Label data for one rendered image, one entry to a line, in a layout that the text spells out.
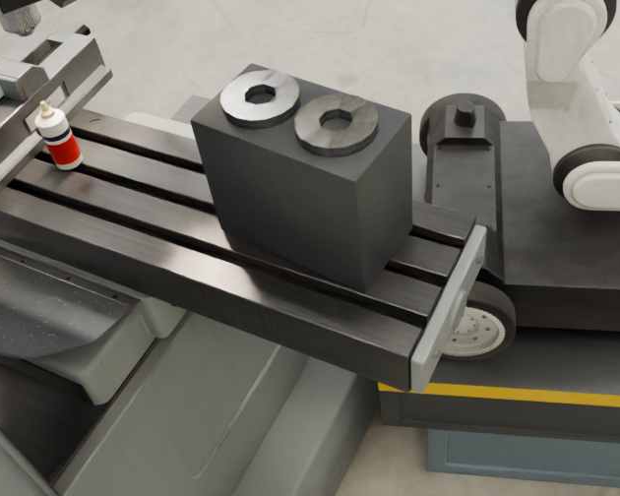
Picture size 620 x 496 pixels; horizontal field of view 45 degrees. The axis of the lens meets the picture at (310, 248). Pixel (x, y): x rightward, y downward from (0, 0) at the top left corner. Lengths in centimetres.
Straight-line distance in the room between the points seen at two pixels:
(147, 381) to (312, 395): 63
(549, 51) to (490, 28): 183
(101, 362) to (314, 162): 44
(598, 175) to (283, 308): 70
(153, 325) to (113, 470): 23
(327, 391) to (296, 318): 83
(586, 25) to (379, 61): 174
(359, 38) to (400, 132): 220
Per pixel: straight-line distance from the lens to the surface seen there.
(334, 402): 170
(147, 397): 118
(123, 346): 109
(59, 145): 113
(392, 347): 86
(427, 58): 289
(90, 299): 107
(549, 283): 143
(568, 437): 166
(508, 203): 155
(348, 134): 79
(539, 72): 125
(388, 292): 90
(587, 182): 141
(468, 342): 149
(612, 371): 155
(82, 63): 128
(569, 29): 121
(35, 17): 100
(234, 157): 86
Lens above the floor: 168
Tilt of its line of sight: 49 degrees down
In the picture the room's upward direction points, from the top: 9 degrees counter-clockwise
